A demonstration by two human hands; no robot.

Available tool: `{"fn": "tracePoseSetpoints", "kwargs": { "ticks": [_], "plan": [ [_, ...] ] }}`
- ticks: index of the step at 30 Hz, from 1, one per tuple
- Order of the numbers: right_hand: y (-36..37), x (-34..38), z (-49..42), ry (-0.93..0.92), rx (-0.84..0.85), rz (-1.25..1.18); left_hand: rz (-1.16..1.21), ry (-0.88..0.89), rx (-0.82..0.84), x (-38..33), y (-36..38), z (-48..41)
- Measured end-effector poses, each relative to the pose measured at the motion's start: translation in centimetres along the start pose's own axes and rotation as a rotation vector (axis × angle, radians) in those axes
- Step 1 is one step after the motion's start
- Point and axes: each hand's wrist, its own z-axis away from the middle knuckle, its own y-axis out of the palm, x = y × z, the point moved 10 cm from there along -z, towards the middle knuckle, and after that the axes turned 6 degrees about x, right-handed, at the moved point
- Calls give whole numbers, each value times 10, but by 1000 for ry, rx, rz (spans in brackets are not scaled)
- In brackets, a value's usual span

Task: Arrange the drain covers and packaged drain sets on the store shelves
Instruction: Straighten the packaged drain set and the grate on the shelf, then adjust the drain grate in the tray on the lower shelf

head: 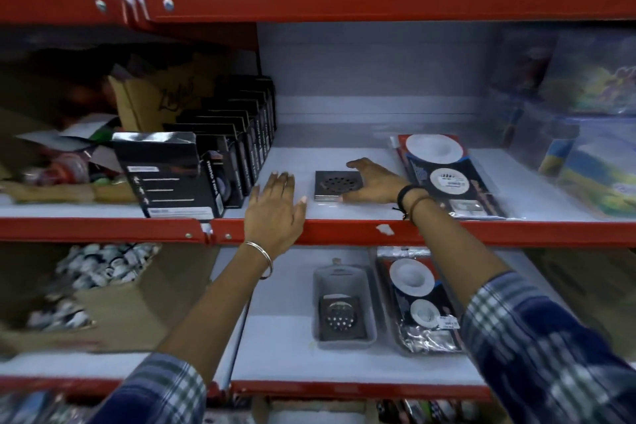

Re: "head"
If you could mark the person's left hand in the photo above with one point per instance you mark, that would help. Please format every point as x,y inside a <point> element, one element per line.
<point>273,220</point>

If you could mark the person's right hand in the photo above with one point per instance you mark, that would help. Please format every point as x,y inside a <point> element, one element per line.
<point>380,185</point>

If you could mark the person's right forearm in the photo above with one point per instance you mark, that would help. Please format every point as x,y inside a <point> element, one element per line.
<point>457,254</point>

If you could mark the person's left forearm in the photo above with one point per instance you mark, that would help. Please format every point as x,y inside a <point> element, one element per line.
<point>213,319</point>

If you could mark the small grey plastic tray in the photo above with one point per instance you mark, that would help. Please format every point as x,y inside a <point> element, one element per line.
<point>367,289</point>

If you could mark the black wrist band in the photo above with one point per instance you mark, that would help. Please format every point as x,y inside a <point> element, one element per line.
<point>405,192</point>

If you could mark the silver bangle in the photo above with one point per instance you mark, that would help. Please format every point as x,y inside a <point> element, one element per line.
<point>264,254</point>

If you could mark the row of black tape boxes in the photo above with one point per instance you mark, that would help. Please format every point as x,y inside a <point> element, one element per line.
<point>233,140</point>

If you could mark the large black display carton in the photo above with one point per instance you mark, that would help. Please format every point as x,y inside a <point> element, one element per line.
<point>164,175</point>

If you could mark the torn brown cardboard piece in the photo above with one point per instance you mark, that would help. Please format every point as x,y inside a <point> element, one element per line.
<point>164,95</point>

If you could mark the cardboard box with white fittings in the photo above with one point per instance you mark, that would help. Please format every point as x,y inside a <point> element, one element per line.
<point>129,309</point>

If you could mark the pile of white fittings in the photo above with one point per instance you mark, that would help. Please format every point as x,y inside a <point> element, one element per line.
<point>99,264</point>

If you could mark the stack of clear storage containers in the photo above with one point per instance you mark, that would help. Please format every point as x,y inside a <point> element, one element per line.
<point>591,155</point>

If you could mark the pile of assorted packaged goods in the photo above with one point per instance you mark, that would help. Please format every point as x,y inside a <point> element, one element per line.
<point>64,170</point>

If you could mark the cardboard box of packaged tools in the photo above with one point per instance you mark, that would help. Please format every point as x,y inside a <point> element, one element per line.
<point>432,411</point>

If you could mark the worn brown cardboard box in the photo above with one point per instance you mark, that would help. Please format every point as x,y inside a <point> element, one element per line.
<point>591,289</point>

